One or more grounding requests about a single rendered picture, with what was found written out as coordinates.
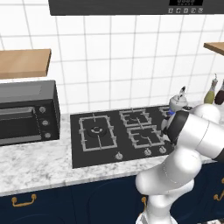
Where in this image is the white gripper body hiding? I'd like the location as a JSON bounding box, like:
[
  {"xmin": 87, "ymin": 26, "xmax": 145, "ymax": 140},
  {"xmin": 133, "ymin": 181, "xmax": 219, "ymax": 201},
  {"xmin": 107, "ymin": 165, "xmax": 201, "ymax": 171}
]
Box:
[{"xmin": 161, "ymin": 115, "xmax": 171, "ymax": 137}]

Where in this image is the silver kettle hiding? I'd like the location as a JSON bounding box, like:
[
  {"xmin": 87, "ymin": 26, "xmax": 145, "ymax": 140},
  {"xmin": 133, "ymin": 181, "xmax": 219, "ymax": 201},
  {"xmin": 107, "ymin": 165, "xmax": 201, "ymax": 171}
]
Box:
[{"xmin": 169, "ymin": 86, "xmax": 189, "ymax": 113}]

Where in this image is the black hob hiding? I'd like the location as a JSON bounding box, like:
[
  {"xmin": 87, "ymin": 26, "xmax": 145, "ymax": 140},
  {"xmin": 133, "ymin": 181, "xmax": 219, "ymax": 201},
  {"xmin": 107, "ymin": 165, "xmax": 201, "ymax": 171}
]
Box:
[{"xmin": 69, "ymin": 104, "xmax": 182, "ymax": 170}]

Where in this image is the olive green oil bottle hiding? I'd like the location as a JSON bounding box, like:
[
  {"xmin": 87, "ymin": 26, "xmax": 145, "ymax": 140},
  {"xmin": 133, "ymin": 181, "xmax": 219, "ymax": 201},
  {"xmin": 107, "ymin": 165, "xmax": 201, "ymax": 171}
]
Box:
[{"xmin": 203, "ymin": 73, "xmax": 219, "ymax": 105}]

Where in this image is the dark brown bottle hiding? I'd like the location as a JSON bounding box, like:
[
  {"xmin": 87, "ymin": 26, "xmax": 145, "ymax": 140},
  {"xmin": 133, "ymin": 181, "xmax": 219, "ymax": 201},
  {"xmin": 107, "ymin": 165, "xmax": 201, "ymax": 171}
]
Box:
[{"xmin": 213, "ymin": 80, "xmax": 224, "ymax": 106}]

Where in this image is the navy cupboard front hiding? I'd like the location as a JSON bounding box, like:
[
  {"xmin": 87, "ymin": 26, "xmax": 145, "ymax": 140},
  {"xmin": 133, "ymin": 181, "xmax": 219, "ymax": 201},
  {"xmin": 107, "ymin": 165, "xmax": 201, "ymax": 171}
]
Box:
[{"xmin": 170, "ymin": 161, "xmax": 224, "ymax": 224}]

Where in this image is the navy cupboard door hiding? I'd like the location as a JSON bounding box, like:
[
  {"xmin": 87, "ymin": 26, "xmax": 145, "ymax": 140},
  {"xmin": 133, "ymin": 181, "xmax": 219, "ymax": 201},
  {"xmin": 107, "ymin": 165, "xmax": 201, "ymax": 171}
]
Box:
[{"xmin": 71, "ymin": 174, "xmax": 147, "ymax": 224}]

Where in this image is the black toaster oven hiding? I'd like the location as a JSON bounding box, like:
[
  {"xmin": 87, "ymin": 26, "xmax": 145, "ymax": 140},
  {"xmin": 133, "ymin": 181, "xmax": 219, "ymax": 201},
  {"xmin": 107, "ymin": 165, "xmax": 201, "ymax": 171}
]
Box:
[{"xmin": 0, "ymin": 80, "xmax": 61, "ymax": 147}]

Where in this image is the black range hood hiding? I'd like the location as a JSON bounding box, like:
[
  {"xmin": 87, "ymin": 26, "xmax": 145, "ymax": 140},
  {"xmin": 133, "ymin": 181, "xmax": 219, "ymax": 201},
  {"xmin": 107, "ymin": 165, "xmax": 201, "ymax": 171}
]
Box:
[{"xmin": 47, "ymin": 0, "xmax": 224, "ymax": 17}]

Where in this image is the navy drawer front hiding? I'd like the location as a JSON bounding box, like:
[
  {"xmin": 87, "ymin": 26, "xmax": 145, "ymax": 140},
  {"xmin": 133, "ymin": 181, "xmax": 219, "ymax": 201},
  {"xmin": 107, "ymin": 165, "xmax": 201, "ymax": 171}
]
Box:
[{"xmin": 0, "ymin": 185, "xmax": 74, "ymax": 224}]

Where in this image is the toaster oven glass door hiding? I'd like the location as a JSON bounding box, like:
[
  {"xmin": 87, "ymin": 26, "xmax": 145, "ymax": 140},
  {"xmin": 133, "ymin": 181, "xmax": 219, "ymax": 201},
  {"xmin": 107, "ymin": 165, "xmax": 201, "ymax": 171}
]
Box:
[{"xmin": 0, "ymin": 106, "xmax": 41, "ymax": 142}]

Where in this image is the wide wooden shelf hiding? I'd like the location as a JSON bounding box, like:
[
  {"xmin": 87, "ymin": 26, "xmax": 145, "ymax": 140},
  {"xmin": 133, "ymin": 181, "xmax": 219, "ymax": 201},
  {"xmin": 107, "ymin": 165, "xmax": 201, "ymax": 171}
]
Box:
[{"xmin": 0, "ymin": 48, "xmax": 53, "ymax": 81}]

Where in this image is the grey toaster oven door handle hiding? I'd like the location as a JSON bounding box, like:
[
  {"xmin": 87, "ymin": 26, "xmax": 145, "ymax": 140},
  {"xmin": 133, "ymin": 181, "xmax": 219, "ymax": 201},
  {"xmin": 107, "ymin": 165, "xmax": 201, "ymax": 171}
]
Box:
[{"xmin": 0, "ymin": 106, "xmax": 36, "ymax": 118}]

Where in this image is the gold drawer handle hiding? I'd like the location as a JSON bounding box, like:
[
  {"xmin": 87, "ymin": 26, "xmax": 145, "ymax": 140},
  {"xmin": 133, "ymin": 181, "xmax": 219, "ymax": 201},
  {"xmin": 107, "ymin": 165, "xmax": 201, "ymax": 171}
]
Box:
[{"xmin": 10, "ymin": 193, "xmax": 38, "ymax": 208}]

